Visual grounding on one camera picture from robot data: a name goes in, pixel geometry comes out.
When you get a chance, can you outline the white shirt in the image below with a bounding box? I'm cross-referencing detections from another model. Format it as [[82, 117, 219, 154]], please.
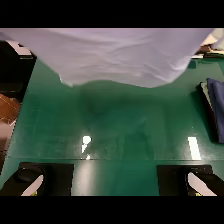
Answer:
[[0, 27, 224, 89]]

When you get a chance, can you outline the blue garment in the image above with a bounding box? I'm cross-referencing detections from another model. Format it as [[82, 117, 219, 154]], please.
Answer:
[[205, 77, 224, 145]]

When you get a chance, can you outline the black garment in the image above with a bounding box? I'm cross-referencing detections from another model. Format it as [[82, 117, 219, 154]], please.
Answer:
[[199, 81, 221, 143]]

